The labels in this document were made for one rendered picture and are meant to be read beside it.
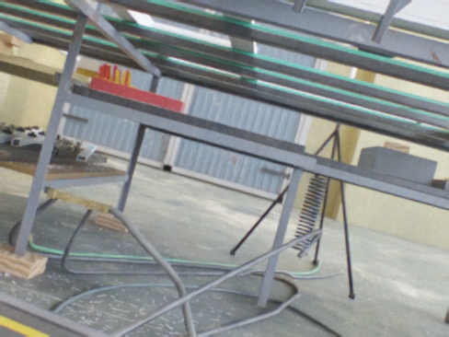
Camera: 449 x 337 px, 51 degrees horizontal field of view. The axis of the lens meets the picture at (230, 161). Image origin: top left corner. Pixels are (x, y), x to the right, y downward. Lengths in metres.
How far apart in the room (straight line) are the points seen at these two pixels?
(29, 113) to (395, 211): 6.12
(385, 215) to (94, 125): 4.86
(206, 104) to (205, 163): 0.94
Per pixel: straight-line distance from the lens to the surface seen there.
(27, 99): 8.57
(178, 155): 7.62
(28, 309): 0.48
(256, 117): 7.52
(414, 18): 1.07
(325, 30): 1.07
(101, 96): 1.49
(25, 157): 1.76
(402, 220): 7.92
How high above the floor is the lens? 0.50
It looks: 1 degrees down
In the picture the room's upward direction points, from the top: 15 degrees clockwise
